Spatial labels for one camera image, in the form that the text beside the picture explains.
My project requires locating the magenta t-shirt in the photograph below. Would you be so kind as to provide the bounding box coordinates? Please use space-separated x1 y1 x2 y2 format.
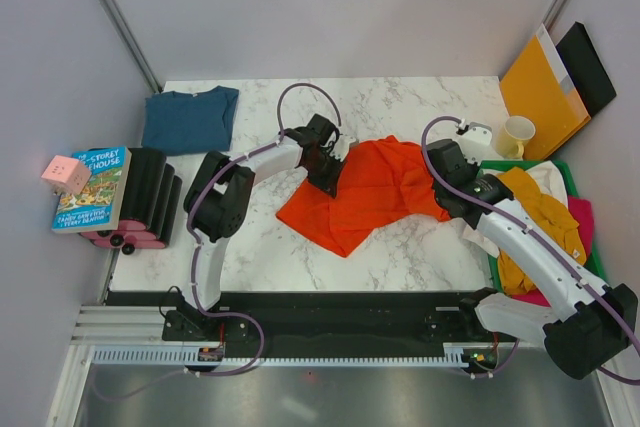
509 195 595 307

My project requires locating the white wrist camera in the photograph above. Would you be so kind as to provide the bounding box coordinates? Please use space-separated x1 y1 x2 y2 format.
455 119 493 164
330 134 359 162

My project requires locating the orange folder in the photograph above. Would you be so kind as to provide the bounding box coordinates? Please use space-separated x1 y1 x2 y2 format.
500 25 591 161

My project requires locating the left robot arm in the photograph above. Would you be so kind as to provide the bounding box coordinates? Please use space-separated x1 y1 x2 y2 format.
183 114 357 340

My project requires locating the folded blue t-shirt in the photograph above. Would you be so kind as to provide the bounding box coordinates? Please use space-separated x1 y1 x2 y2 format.
141 86 239 156

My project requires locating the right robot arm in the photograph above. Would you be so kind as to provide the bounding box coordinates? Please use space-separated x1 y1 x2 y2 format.
422 139 639 380

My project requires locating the orange t-shirt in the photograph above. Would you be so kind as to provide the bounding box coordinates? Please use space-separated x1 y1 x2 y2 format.
276 136 450 258

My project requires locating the black flat box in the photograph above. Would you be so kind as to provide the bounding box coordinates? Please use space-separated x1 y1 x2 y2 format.
556 22 617 117

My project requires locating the white slotted cable duct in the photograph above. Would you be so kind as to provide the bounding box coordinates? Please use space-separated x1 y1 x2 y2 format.
92 343 468 368

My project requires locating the yellow mug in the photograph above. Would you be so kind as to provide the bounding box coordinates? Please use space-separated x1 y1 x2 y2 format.
493 116 536 160

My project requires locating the green plastic tray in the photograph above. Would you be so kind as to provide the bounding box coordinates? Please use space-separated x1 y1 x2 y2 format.
481 160 606 293

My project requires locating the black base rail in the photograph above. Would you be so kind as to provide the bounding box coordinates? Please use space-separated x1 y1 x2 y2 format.
106 289 511 359

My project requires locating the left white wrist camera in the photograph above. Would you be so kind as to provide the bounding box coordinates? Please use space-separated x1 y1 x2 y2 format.
330 134 359 162

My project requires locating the mustard yellow t-shirt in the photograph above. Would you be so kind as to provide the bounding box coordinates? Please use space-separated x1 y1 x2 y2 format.
497 167 587 296

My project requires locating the blue treehouse book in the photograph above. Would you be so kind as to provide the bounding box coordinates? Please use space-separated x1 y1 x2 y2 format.
52 146 132 234

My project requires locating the pink cube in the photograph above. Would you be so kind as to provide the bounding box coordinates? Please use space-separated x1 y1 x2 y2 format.
41 155 91 195

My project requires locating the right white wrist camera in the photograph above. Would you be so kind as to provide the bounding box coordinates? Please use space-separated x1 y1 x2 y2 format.
455 119 493 164

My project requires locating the black pink roller organizer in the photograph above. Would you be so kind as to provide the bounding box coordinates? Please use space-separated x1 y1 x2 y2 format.
81 147 182 255

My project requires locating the white t-shirt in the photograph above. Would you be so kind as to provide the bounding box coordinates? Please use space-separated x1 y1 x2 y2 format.
462 161 568 258

